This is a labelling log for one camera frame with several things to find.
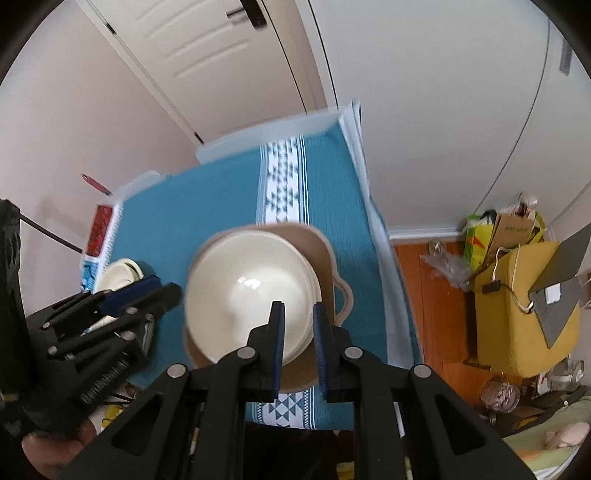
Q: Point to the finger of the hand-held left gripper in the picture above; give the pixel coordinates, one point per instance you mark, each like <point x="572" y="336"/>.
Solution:
<point x="134" y="290"/>
<point x="161" y="297"/>

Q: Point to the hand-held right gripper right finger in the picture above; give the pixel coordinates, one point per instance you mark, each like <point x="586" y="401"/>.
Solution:
<point x="319" y="355"/>

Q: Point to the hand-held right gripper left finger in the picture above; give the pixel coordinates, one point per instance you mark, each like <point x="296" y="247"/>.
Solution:
<point x="279" y="355"/>

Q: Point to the large white deep plate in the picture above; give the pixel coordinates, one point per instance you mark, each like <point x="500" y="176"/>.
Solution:
<point x="240" y="277"/>

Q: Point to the person's left hand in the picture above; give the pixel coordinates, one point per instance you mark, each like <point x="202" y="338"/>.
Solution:
<point x="55" y="452"/>

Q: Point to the small cream dish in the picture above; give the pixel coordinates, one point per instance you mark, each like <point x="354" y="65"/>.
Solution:
<point x="117" y="272"/>

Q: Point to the blue snack package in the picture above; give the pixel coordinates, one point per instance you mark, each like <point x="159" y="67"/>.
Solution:
<point x="90" y="274"/>

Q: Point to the red snack package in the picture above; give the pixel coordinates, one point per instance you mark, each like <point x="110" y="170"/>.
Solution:
<point x="99" y="230"/>

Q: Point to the pink utensil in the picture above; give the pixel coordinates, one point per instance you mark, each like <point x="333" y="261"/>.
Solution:
<point x="97" y="183"/>

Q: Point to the teal patterned tablecloth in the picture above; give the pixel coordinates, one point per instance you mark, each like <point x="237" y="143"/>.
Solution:
<point x="221" y="194"/>

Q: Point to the clear plastic bag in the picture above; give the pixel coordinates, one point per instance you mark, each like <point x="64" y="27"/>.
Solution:
<point x="450" y="267"/>

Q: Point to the white table cover sheet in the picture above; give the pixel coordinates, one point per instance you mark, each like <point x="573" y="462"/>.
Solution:
<point x="369" y="194"/>

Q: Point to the glass jar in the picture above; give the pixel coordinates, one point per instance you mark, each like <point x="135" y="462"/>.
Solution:
<point x="499" y="397"/>

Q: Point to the black power adapter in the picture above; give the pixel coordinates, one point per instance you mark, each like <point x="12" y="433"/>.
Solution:
<point x="491" y="287"/>

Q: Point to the yellow stool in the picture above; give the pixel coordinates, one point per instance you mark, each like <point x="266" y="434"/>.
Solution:
<point x="508" y="332"/>

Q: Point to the white table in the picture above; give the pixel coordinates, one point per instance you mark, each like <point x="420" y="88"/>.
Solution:
<point x="268" y="134"/>

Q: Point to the green printed bag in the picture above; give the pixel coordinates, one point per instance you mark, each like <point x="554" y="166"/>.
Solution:
<point x="478" y="240"/>

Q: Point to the brown paper bag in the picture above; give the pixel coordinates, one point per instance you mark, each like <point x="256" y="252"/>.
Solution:
<point x="510" y="235"/>

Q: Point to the green blanket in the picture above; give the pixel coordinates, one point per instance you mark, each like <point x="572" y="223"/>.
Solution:
<point x="531" y="447"/>

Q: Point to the yellow-green bag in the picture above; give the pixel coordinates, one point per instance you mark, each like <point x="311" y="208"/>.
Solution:
<point x="536" y="228"/>

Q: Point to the white panel door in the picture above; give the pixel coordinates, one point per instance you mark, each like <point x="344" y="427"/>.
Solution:
<point x="207" y="46"/>

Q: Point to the grey laptop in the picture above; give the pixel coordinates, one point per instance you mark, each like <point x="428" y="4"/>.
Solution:
<point x="563" y="277"/>

